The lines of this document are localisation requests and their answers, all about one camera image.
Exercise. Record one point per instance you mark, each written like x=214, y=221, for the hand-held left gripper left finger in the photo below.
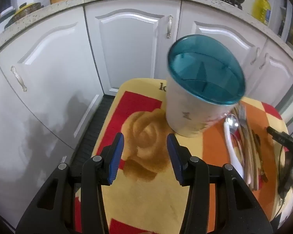
x=116, y=156

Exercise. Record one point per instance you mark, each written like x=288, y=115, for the metal fork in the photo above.
x=243, y=117

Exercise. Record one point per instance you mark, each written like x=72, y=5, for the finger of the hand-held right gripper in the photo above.
x=280, y=136

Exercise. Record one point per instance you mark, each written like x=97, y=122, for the white cabinet door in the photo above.
x=278, y=82
x=131, y=53
x=210, y=22
x=63, y=78
x=19, y=163

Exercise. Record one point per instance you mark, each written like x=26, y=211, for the floral white utensil holder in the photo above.
x=185, y=107

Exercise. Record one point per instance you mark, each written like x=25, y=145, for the black ribbed kick plate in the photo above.
x=90, y=139

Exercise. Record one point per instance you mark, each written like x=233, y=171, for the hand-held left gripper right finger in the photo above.
x=174, y=156

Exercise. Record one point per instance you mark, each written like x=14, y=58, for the bundle of wooden chopsticks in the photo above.
x=249, y=156

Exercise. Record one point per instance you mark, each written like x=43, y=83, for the yellow cooking oil bottle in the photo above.
x=261, y=8

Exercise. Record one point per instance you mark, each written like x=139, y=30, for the yellow lidded casserole pot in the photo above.
x=24, y=11

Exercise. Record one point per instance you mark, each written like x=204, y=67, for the metal spoon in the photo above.
x=231, y=121

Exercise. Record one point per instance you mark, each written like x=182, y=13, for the printed rose blanket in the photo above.
x=136, y=199

